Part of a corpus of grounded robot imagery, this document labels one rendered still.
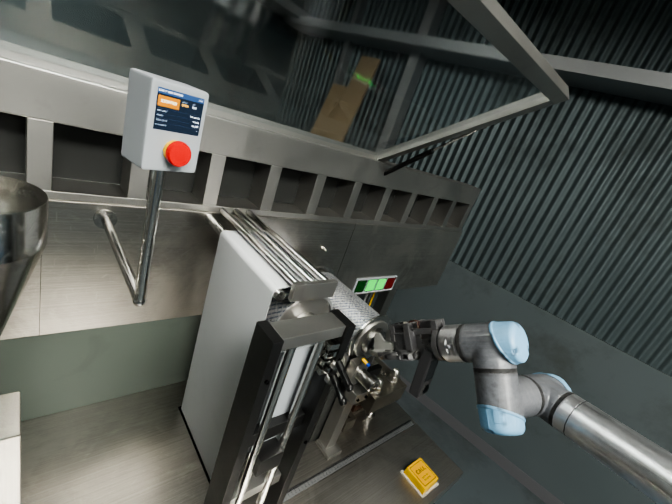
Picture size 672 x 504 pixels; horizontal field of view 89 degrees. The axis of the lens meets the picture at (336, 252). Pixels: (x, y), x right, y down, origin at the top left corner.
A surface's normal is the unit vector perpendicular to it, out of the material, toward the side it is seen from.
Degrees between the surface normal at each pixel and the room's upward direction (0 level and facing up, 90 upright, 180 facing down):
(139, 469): 0
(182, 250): 90
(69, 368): 90
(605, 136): 90
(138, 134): 90
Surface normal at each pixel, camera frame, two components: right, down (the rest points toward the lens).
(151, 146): 0.77, 0.45
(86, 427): 0.32, -0.88
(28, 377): 0.60, 0.47
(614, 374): -0.61, 0.08
